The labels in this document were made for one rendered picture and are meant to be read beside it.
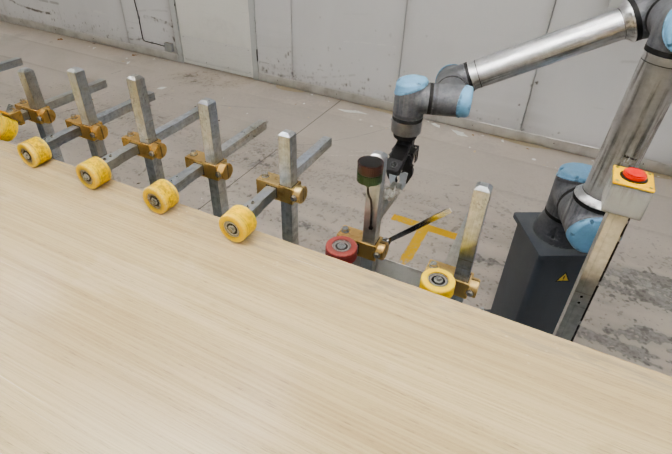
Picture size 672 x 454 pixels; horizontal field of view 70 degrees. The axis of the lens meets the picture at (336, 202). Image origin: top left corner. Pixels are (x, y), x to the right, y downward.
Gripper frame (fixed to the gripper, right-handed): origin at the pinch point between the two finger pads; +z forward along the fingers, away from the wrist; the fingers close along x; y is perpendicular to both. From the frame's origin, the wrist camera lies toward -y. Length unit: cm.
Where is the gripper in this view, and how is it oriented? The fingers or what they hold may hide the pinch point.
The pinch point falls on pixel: (396, 190)
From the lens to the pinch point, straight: 157.5
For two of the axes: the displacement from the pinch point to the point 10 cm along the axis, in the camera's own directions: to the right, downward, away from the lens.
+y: 4.5, -5.2, 7.3
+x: -8.9, -2.8, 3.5
